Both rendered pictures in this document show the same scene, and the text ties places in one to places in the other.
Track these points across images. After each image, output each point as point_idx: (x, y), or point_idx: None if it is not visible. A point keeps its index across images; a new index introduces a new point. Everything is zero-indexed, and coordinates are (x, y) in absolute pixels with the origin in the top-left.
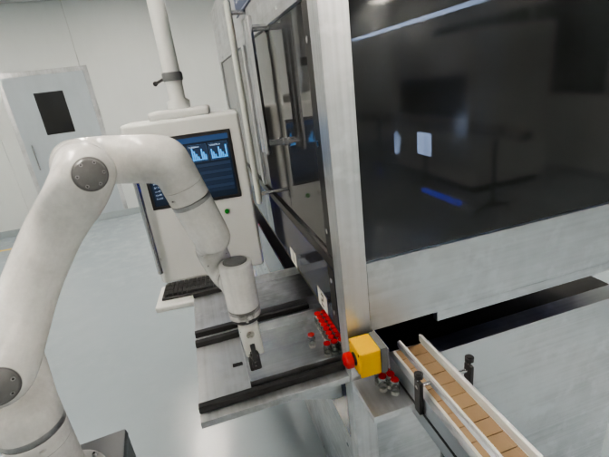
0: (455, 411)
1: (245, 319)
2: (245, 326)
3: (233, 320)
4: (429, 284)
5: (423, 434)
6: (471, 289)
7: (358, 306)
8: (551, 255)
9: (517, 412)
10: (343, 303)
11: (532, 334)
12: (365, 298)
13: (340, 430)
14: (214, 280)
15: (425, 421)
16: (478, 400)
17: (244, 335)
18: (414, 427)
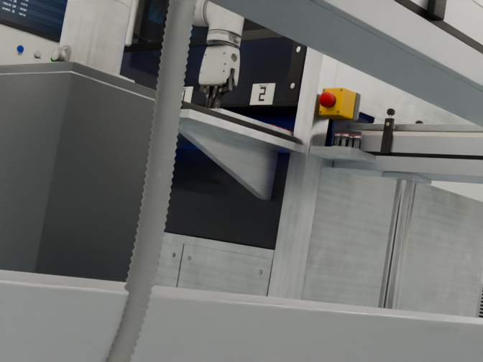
0: (427, 126)
1: (232, 41)
2: (231, 47)
3: (220, 38)
4: (374, 82)
5: (341, 266)
6: (397, 112)
7: (330, 67)
8: (445, 119)
9: (408, 294)
10: (319, 57)
11: (428, 198)
12: (336, 62)
13: (241, 273)
14: (196, 5)
15: (391, 159)
16: (436, 133)
17: (228, 55)
18: (337, 250)
